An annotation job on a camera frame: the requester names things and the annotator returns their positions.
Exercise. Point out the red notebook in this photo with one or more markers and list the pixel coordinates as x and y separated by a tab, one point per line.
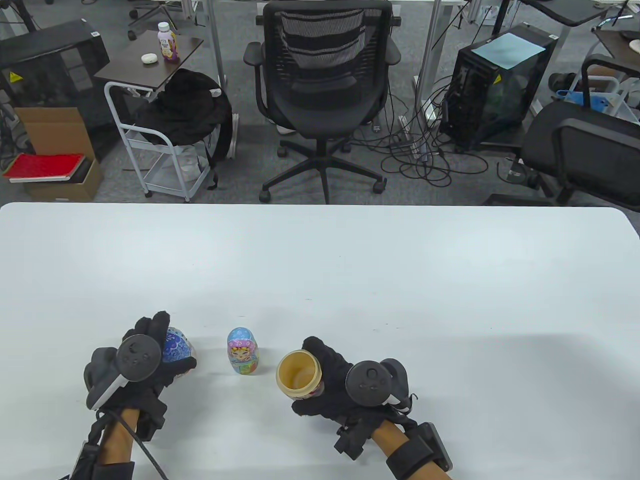
42	166

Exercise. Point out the medium Russian doll base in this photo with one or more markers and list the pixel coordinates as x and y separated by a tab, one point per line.
246	367

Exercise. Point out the black backpack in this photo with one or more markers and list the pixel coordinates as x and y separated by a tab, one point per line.
185	110

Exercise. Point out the person's left hand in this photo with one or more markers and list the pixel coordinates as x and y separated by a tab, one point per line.
172	370

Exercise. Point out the black computer tower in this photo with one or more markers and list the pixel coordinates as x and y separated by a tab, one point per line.
480	100

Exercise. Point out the person's right hand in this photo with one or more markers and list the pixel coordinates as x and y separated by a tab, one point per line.
332	395

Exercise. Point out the dark side table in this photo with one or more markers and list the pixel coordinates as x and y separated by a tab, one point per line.
615	42
150	72

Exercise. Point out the grey desk leg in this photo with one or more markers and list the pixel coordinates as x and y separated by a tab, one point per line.
430	50

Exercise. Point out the white metal cart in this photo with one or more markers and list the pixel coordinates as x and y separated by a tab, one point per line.
170	182

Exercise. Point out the black cabinet with yellow sticker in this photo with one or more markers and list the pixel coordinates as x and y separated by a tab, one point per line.
45	65

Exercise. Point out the black book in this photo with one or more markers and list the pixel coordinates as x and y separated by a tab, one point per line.
82	169

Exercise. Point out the large floral Russian doll base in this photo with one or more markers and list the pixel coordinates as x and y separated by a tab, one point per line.
295	372

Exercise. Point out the black mesh office chair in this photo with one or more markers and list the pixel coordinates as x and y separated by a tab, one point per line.
325	110

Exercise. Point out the black padded office chair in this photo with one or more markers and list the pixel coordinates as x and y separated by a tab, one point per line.
590	145

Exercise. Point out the blue bag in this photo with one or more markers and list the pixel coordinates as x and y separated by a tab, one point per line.
597	102

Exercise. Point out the teal paper sheet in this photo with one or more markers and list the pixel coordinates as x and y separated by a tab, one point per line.
507	50

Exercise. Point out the white round case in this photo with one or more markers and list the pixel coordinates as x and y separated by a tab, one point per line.
149	58

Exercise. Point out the cardboard box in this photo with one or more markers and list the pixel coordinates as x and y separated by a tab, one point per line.
55	130

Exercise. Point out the purple label drink bottle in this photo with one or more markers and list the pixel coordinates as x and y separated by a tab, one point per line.
169	47

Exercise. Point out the white power strip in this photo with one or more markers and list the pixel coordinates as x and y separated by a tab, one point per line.
406	125

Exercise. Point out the person's left forearm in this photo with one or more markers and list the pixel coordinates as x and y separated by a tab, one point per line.
120	435

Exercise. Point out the black round tracking controller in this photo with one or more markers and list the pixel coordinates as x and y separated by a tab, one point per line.
140	357
370	382

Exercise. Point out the medium pink Russian doll head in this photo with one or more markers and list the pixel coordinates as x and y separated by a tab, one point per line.
240	340

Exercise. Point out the black desk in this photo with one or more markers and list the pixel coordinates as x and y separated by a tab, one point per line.
575	12

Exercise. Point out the person's right forearm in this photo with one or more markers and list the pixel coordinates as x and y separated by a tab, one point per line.
390	435

